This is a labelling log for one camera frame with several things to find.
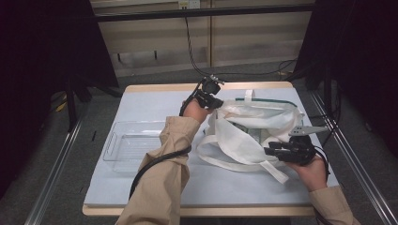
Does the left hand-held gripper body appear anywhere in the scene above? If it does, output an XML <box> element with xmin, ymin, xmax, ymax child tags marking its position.
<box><xmin>194</xmin><ymin>74</ymin><xmax>225</xmax><ymax>101</ymax></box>

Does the aluminium rail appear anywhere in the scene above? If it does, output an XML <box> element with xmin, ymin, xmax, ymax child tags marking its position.
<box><xmin>24</xmin><ymin>106</ymin><xmax>89</xmax><ymax>225</ymax></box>
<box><xmin>309</xmin><ymin>92</ymin><xmax>398</xmax><ymax>225</ymax></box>

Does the black metal stand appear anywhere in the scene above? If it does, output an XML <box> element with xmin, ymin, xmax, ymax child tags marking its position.
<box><xmin>322</xmin><ymin>67</ymin><xmax>344</xmax><ymax>146</ymax></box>
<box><xmin>64</xmin><ymin>74</ymin><xmax>95</xmax><ymax>132</ymax></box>

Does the white wall outlet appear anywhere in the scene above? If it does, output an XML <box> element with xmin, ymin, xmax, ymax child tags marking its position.
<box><xmin>177</xmin><ymin>0</ymin><xmax>201</xmax><ymax>9</ymax></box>

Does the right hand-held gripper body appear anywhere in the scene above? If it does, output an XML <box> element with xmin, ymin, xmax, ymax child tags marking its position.
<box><xmin>285</xmin><ymin>126</ymin><xmax>329</xmax><ymax>166</ymax></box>

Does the black curtain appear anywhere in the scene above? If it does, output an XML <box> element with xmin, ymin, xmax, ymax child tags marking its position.
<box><xmin>0</xmin><ymin>0</ymin><xmax>120</xmax><ymax>198</ymax></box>
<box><xmin>294</xmin><ymin>0</ymin><xmax>398</xmax><ymax>158</ymax></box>

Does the clear plastic bin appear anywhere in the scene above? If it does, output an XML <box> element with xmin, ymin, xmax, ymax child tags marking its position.
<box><xmin>102</xmin><ymin>121</ymin><xmax>167</xmax><ymax>173</ymax></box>

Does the person's right hand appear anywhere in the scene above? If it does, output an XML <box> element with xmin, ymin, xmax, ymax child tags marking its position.
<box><xmin>285</xmin><ymin>157</ymin><xmax>329</xmax><ymax>192</ymax></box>

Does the white printed tote bag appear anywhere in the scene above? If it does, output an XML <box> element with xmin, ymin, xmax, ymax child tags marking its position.
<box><xmin>196</xmin><ymin>89</ymin><xmax>306</xmax><ymax>185</ymax></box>

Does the person's left hand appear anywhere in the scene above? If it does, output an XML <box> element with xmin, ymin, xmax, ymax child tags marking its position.
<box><xmin>181</xmin><ymin>98</ymin><xmax>214</xmax><ymax>125</ymax></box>

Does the light blue table mat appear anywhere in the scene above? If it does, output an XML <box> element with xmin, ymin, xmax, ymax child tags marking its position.
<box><xmin>84</xmin><ymin>87</ymin><xmax>341</xmax><ymax>207</ymax></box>

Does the black horizontal bar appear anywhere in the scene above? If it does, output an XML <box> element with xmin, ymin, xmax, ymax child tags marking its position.
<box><xmin>93</xmin><ymin>4</ymin><xmax>315</xmax><ymax>23</ymax></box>

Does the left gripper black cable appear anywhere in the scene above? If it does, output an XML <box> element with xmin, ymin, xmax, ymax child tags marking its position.
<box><xmin>129</xmin><ymin>79</ymin><xmax>206</xmax><ymax>201</ymax></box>

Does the hanging black wall cable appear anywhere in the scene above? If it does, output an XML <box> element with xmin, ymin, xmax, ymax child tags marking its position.
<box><xmin>184</xmin><ymin>17</ymin><xmax>299</xmax><ymax>79</ymax></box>

